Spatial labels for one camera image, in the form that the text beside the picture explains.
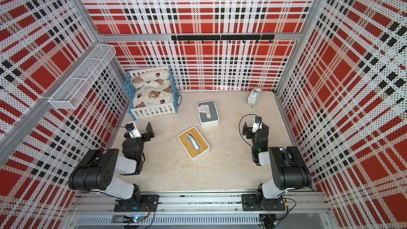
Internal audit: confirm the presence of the wooden tissue box lid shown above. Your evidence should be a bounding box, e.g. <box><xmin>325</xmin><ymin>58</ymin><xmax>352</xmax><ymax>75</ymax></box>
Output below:
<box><xmin>178</xmin><ymin>127</ymin><xmax>210</xmax><ymax>162</ymax></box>

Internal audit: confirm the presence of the blue tissue paper pack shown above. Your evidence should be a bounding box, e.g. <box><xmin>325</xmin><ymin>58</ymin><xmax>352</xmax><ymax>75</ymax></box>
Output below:
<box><xmin>186</xmin><ymin>134</ymin><xmax>200</xmax><ymax>151</ymax></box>

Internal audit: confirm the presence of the white tissue box base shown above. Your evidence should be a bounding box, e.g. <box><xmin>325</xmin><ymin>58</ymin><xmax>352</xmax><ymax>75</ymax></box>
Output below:
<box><xmin>181</xmin><ymin>140</ymin><xmax>210</xmax><ymax>162</ymax></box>
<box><xmin>200</xmin><ymin>115</ymin><xmax>219</xmax><ymax>128</ymax></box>

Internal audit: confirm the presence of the yellow tissue paper pack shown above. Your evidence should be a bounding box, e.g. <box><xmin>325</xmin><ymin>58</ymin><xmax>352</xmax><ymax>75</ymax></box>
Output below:
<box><xmin>198</xmin><ymin>105</ymin><xmax>212</xmax><ymax>119</ymax></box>

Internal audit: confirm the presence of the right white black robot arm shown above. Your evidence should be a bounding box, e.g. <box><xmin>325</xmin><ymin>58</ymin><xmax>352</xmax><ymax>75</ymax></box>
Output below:
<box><xmin>242</xmin><ymin>122</ymin><xmax>312</xmax><ymax>212</ymax></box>

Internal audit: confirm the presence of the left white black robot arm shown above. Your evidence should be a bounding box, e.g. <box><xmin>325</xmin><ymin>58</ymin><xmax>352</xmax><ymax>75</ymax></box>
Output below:
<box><xmin>68</xmin><ymin>121</ymin><xmax>160</xmax><ymax>213</ymax></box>

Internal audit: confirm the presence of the white soap dispenser bottle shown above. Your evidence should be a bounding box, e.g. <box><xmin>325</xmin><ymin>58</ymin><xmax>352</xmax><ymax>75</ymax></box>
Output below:
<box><xmin>247</xmin><ymin>87</ymin><xmax>262</xmax><ymax>107</ymax></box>

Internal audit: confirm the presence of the bear print pillow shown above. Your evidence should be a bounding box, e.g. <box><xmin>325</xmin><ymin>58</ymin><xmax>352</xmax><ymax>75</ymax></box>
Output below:
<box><xmin>130</xmin><ymin>70</ymin><xmax>174</xmax><ymax>108</ymax></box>

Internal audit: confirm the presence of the green circuit board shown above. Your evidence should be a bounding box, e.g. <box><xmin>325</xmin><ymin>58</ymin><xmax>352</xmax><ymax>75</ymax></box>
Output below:
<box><xmin>122</xmin><ymin>215</ymin><xmax>148</xmax><ymax>224</ymax></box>

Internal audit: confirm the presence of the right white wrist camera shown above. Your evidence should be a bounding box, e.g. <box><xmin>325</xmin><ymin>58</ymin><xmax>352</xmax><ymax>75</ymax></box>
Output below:
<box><xmin>252</xmin><ymin>116</ymin><xmax>262</xmax><ymax>133</ymax></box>

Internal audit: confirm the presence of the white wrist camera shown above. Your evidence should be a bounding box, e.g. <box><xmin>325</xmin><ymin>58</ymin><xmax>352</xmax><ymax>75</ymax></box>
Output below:
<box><xmin>252</xmin><ymin>116</ymin><xmax>262</xmax><ymax>133</ymax></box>
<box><xmin>125</xmin><ymin>121</ymin><xmax>142</xmax><ymax>138</ymax></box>

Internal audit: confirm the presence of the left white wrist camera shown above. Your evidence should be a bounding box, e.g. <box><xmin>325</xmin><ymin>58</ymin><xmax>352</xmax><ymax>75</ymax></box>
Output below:
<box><xmin>125</xmin><ymin>121</ymin><xmax>142</xmax><ymax>138</ymax></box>

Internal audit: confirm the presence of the white wire mesh shelf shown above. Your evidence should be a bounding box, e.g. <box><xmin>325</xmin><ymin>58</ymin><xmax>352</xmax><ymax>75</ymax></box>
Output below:
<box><xmin>48</xmin><ymin>44</ymin><xmax>116</xmax><ymax>110</ymax></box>

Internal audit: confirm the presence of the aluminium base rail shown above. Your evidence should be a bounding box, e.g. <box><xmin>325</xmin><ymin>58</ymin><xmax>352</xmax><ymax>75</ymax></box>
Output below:
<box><xmin>63</xmin><ymin>189</ymin><xmax>336</xmax><ymax>229</ymax></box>

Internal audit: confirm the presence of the black wall hook rail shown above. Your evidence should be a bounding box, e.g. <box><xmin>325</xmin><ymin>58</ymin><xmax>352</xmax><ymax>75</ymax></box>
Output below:
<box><xmin>171</xmin><ymin>35</ymin><xmax>276</xmax><ymax>42</ymax></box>

